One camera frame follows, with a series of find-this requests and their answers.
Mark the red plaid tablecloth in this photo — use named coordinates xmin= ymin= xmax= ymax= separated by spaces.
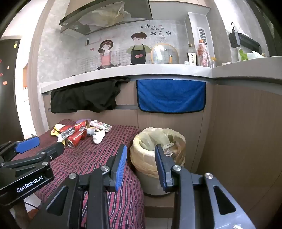
xmin=11 ymin=119 xmax=146 ymax=229

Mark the black utensil holder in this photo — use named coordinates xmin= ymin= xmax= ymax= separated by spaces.
xmin=228 ymin=22 xmax=241 ymax=48

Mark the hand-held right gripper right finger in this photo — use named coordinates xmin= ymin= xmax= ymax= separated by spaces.
xmin=154 ymin=144 xmax=257 ymax=229

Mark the silver wrapper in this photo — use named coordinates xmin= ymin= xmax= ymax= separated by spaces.
xmin=57 ymin=129 xmax=75 ymax=146

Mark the dark sauce bottle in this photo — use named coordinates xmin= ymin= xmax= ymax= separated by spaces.
xmin=187 ymin=43 xmax=197 ymax=66

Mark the white round lid yellow rim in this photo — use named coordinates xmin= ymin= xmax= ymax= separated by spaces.
xmin=51 ymin=124 xmax=65 ymax=136

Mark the crumpled clear plastic bag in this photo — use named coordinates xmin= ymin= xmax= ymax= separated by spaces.
xmin=78 ymin=1 xmax=130 ymax=28

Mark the red soda can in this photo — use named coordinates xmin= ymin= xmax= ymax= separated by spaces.
xmin=66 ymin=130 xmax=87 ymax=148

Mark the grey bin with yellow bag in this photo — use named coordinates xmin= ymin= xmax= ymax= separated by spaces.
xmin=130 ymin=127 xmax=186 ymax=196

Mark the cartoon wall sticker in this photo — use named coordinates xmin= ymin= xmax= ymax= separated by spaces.
xmin=85 ymin=23 xmax=177 ymax=71

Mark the round glass lid wooden rim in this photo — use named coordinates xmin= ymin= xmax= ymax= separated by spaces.
xmin=151 ymin=43 xmax=179 ymax=65

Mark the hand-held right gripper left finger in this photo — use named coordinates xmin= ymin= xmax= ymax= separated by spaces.
xmin=26 ymin=144 xmax=128 ymax=229

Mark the pink white packet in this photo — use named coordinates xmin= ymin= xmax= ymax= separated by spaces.
xmin=90 ymin=120 xmax=112 ymax=132

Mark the glass range hood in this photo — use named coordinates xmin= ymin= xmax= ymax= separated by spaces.
xmin=59 ymin=0 xmax=153 ymax=36

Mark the black cloth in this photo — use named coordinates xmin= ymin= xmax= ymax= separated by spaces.
xmin=50 ymin=77 xmax=131 ymax=114

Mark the black wall rack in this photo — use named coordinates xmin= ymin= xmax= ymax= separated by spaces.
xmin=238 ymin=33 xmax=262 ymax=54

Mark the blue towel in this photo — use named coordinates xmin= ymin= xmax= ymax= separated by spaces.
xmin=136 ymin=79 xmax=207 ymax=114

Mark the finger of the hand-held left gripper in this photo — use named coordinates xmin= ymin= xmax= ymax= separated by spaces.
xmin=0 ymin=136 xmax=41 ymax=163
xmin=3 ymin=143 xmax=65 ymax=171

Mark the black refrigerator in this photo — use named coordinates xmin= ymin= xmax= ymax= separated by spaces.
xmin=0 ymin=38 xmax=24 ymax=143

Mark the red paper cup gold inside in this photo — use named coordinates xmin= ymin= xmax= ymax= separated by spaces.
xmin=74 ymin=120 xmax=91 ymax=130

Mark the white crumpled tissue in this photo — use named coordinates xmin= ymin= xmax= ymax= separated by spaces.
xmin=93 ymin=129 xmax=106 ymax=144

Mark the red labelled plastic bottle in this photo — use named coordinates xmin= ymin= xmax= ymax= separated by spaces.
xmin=197 ymin=40 xmax=211 ymax=67

